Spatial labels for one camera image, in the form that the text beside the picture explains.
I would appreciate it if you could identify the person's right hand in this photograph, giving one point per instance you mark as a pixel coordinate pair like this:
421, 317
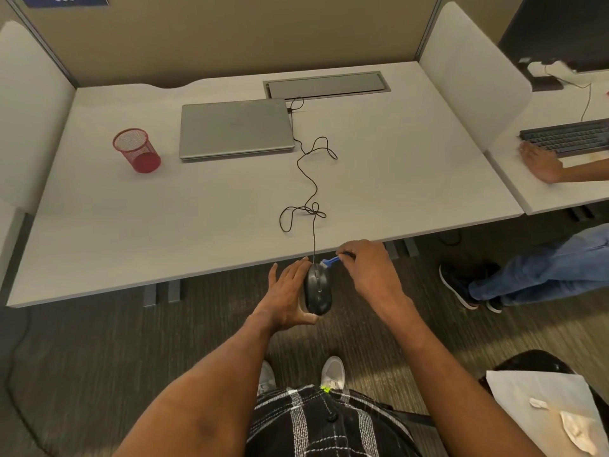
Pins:
376, 276

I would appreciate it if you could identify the person's left hand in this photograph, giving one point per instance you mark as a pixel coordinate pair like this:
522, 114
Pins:
280, 299

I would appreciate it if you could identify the person's left little finger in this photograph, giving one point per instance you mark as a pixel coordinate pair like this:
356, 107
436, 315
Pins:
272, 276

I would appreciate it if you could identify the person's right fingers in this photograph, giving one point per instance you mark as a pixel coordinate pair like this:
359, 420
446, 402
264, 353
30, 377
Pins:
354, 256

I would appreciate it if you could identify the person's left thumb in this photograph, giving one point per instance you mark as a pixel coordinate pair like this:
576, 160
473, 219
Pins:
304, 319

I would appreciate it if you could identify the blue small brush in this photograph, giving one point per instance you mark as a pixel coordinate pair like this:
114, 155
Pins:
331, 262

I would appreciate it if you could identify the black computer mouse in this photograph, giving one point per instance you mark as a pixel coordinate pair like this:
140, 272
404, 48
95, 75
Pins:
318, 290

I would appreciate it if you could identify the person's left forearm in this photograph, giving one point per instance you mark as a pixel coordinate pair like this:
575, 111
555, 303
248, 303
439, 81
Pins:
204, 395

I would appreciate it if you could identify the another person's forearm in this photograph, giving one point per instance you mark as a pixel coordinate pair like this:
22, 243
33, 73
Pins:
586, 169

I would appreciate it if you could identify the person's right forearm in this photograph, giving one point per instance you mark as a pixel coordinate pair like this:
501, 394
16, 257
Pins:
452, 385

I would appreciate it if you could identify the grey desk leg foot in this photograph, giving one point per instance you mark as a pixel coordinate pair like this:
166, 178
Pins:
402, 247
164, 292

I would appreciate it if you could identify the person's white shoe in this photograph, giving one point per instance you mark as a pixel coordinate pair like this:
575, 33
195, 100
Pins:
266, 378
333, 373

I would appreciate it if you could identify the black white plaid shorts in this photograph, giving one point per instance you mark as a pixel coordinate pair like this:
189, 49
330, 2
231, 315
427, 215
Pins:
328, 423

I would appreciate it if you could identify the silver closed laptop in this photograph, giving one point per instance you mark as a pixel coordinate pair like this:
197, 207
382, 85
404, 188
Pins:
235, 128

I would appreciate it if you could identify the red mesh pen cup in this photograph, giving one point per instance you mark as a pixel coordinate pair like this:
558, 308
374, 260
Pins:
138, 149

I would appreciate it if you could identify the black chair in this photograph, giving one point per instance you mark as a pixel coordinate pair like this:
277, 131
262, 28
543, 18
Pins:
528, 361

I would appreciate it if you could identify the white desk divider panel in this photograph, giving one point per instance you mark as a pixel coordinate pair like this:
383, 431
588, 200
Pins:
471, 76
28, 114

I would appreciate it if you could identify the small crumpled white tissue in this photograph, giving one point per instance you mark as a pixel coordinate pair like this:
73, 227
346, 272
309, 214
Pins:
538, 403

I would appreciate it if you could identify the white paper sheet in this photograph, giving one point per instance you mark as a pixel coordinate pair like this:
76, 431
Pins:
537, 409

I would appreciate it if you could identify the black computer keyboard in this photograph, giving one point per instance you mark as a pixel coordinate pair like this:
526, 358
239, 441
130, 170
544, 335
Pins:
568, 137

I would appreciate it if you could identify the black computer monitor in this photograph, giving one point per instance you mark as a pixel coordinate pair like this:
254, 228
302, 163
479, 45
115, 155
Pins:
556, 28

